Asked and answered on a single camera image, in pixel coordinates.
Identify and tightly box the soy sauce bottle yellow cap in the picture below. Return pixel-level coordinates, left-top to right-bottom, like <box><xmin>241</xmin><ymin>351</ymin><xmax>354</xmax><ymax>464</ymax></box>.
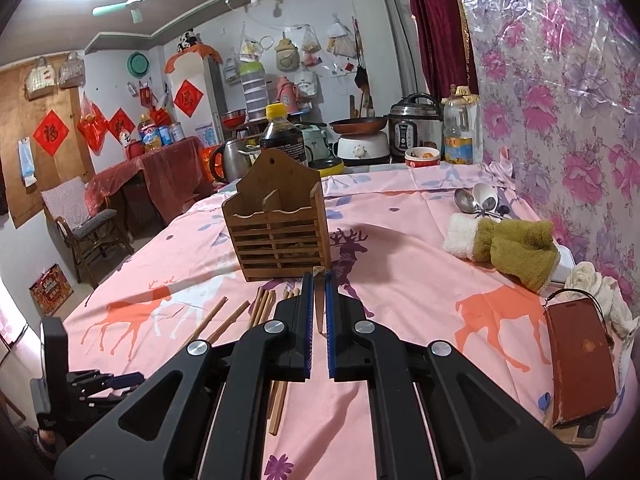
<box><xmin>259</xmin><ymin>102</ymin><xmax>307</xmax><ymax>167</ymax></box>

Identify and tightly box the yellow oil bottle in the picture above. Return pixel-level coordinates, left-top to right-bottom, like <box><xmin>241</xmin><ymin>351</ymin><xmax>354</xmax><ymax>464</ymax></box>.
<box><xmin>137</xmin><ymin>113</ymin><xmax>156</xmax><ymax>153</ymax></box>

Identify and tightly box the beige hanging pouch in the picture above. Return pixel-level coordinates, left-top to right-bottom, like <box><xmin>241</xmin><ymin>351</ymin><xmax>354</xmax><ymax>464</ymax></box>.
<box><xmin>274</xmin><ymin>32</ymin><xmax>302</xmax><ymax>73</ymax></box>

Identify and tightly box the light green rice cooker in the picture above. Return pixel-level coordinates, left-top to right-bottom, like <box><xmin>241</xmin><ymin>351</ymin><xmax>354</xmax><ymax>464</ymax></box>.
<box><xmin>300</xmin><ymin>124</ymin><xmax>331</xmax><ymax>161</ymax></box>

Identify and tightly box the red paper diamond decoration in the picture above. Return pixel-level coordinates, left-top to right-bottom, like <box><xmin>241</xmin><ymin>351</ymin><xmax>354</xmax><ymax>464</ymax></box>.
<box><xmin>107</xmin><ymin>106</ymin><xmax>137</xmax><ymax>147</ymax></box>
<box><xmin>173</xmin><ymin>79</ymin><xmax>205</xmax><ymax>119</ymax></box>
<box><xmin>32</xmin><ymin>110</ymin><xmax>71</xmax><ymax>158</ymax></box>

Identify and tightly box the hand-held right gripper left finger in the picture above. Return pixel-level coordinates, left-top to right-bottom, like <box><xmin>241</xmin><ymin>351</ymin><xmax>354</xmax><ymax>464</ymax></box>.
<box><xmin>54</xmin><ymin>271</ymin><xmax>316</xmax><ymax>480</ymax></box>

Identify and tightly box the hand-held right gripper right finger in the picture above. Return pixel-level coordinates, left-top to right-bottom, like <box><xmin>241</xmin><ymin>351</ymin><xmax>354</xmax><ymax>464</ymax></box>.
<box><xmin>324</xmin><ymin>271</ymin><xmax>586</xmax><ymax>480</ymax></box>

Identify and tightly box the copper frying pan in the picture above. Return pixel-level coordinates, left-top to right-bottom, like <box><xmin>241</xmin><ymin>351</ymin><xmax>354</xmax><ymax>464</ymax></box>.
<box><xmin>328</xmin><ymin>115</ymin><xmax>390</xmax><ymax>136</ymax></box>

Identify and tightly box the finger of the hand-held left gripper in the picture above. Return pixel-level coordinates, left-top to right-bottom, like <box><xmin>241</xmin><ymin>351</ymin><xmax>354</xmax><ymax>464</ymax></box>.
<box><xmin>92</xmin><ymin>372</ymin><xmax>147</xmax><ymax>397</ymax></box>
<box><xmin>65</xmin><ymin>368</ymin><xmax>113</xmax><ymax>386</ymax></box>

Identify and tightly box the white ceramic spoon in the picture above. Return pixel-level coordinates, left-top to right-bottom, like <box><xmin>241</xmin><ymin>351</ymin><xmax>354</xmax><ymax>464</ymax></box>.
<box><xmin>472</xmin><ymin>182</ymin><xmax>499</xmax><ymax>213</ymax></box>

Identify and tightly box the red gift box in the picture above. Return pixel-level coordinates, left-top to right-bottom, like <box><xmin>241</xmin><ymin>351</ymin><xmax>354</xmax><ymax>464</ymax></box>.
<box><xmin>198</xmin><ymin>147</ymin><xmax>221</xmax><ymax>182</ymax></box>

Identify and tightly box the hanging clear plastic bag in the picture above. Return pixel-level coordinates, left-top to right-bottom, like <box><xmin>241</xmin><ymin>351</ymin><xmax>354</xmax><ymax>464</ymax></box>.
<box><xmin>238</xmin><ymin>22</ymin><xmax>265</xmax><ymax>63</ymax></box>
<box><xmin>326</xmin><ymin>16</ymin><xmax>358</xmax><ymax>60</ymax></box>
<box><xmin>300</xmin><ymin>25</ymin><xmax>322</xmax><ymax>68</ymax></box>

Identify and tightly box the orange cloth cover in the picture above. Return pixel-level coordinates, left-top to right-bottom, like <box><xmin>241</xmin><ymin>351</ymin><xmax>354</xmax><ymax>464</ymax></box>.
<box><xmin>165</xmin><ymin>44</ymin><xmax>224</xmax><ymax>75</ymax></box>

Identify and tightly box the brown wall board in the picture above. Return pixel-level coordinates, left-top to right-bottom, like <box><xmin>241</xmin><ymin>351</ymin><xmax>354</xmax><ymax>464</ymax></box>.
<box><xmin>0</xmin><ymin>66</ymin><xmax>97</xmax><ymax>228</ymax></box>

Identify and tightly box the steel kettle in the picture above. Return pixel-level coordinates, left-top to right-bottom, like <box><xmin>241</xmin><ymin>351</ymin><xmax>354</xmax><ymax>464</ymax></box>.
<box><xmin>210</xmin><ymin>139</ymin><xmax>261</xmax><ymax>184</ymax></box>

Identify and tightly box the wooden slatted utensil holder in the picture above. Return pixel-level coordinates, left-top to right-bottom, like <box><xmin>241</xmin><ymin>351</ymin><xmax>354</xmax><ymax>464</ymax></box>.
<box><xmin>221</xmin><ymin>149</ymin><xmax>333</xmax><ymax>283</ymax></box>

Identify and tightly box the yellow and black pan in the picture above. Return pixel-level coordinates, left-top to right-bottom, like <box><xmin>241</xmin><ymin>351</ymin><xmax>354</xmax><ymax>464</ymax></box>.
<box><xmin>307</xmin><ymin>157</ymin><xmax>346</xmax><ymax>177</ymax></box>

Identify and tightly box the floral plastic wall sheet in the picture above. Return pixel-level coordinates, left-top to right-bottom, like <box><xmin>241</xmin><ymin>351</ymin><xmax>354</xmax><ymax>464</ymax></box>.
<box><xmin>449</xmin><ymin>0</ymin><xmax>640</xmax><ymax>311</ymax></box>

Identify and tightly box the red and white bowl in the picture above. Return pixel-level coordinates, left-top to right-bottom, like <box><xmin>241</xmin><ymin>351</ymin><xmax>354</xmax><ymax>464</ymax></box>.
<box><xmin>404</xmin><ymin>146</ymin><xmax>442</xmax><ymax>169</ymax></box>

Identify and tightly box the red cloth covered table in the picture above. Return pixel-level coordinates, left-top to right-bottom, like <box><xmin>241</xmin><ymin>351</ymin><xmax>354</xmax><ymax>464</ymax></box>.
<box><xmin>85</xmin><ymin>136</ymin><xmax>217</xmax><ymax>226</ymax></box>

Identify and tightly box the red plastic bag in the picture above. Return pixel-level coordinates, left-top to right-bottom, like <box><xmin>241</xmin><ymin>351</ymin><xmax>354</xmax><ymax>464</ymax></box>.
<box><xmin>76</xmin><ymin>94</ymin><xmax>110</xmax><ymax>152</ymax></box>

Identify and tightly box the dark red curtain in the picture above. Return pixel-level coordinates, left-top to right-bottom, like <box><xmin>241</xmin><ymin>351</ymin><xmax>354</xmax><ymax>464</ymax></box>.
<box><xmin>400</xmin><ymin>0</ymin><xmax>481</xmax><ymax>107</ymax></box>

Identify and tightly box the wooden chair with cushion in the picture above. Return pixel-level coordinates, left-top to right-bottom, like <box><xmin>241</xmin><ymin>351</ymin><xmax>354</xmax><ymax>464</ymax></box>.
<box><xmin>40</xmin><ymin>176</ymin><xmax>136</xmax><ymax>289</ymax></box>

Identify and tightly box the hanging handbag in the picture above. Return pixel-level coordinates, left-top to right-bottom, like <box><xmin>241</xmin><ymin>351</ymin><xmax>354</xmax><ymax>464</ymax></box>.
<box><xmin>58</xmin><ymin>51</ymin><xmax>86</xmax><ymax>90</ymax></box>
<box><xmin>25</xmin><ymin>56</ymin><xmax>57</xmax><ymax>100</ymax></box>

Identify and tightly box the olive plush cloth white cuff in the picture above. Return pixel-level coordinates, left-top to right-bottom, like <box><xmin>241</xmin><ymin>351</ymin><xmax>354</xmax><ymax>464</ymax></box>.
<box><xmin>442</xmin><ymin>212</ymin><xmax>561</xmax><ymax>295</ymax></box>

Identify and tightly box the red printed carton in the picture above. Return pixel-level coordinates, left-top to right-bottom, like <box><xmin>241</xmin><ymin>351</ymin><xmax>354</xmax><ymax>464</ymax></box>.
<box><xmin>28</xmin><ymin>265</ymin><xmax>75</xmax><ymax>317</ymax></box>

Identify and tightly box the pink thermos jug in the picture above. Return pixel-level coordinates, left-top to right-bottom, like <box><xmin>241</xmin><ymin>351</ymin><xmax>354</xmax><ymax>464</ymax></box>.
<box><xmin>275</xmin><ymin>76</ymin><xmax>302</xmax><ymax>112</ymax></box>

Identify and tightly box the white plastic box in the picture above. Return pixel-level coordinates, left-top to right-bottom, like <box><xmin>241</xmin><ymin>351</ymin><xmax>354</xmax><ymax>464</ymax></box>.
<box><xmin>550</xmin><ymin>247</ymin><xmax>577</xmax><ymax>287</ymax></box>

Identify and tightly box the pink deer print tablecloth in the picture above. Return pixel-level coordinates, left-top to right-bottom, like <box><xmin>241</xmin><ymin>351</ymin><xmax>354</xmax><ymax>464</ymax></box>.
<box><xmin>62</xmin><ymin>160</ymin><xmax>640</xmax><ymax>480</ymax></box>

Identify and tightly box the white crumpled cloth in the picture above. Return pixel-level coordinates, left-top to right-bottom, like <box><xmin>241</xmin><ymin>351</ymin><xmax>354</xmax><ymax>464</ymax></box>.
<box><xmin>570</xmin><ymin>260</ymin><xmax>640</xmax><ymax>342</ymax></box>

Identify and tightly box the white plastic bag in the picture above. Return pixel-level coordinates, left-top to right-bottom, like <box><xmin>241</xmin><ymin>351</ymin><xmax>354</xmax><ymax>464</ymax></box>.
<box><xmin>294</xmin><ymin>71</ymin><xmax>319</xmax><ymax>99</ymax></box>

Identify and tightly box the white electric stove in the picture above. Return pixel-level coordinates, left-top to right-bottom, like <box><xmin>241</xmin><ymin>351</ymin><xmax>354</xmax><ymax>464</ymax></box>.
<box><xmin>336</xmin><ymin>131</ymin><xmax>391</xmax><ymax>166</ymax></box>

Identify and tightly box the white refrigerator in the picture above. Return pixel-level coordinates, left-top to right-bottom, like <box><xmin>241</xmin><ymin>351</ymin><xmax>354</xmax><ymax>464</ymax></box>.
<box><xmin>167</xmin><ymin>52</ymin><xmax>227</xmax><ymax>147</ymax></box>

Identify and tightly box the green tiered lunch container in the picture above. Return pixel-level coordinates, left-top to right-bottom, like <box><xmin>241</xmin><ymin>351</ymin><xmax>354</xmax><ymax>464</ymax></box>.
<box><xmin>239</xmin><ymin>60</ymin><xmax>271</xmax><ymax>122</ymax></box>

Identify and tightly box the electric pressure cooker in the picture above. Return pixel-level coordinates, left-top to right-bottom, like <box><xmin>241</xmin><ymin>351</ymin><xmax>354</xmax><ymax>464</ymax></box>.
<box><xmin>389</xmin><ymin>92</ymin><xmax>445</xmax><ymax>162</ymax></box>

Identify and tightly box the green plastic basin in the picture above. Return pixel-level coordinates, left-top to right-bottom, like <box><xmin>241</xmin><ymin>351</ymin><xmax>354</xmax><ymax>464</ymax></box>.
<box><xmin>126</xmin><ymin>51</ymin><xmax>151</xmax><ymax>76</ymax></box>

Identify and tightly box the clear cooking oil bottle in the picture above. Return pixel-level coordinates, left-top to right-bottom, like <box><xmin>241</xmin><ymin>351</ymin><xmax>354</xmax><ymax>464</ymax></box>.
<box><xmin>442</xmin><ymin>85</ymin><xmax>484</xmax><ymax>166</ymax></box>

